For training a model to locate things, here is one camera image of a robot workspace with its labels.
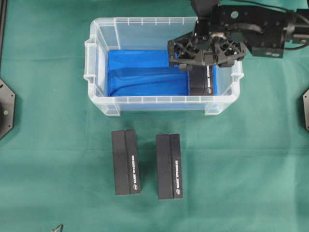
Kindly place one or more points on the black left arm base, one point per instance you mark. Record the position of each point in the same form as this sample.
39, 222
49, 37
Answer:
7, 107

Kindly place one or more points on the small metal tool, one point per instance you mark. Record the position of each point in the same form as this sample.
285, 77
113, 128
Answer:
58, 228

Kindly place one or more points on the black RealSense D415 box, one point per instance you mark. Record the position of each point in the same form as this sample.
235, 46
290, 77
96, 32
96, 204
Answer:
169, 166

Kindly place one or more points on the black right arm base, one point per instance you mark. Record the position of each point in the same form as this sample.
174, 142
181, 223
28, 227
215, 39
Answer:
306, 108

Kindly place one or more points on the green table cloth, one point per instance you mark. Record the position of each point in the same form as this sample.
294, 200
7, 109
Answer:
244, 170

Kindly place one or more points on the blue liner sheet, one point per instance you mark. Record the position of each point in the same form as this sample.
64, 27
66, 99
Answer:
147, 73

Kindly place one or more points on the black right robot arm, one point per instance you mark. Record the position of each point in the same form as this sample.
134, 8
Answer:
300, 39

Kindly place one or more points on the clear plastic storage case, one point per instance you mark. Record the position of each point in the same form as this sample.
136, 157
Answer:
150, 33

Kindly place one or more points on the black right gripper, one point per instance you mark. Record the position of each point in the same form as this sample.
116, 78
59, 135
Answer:
229, 32

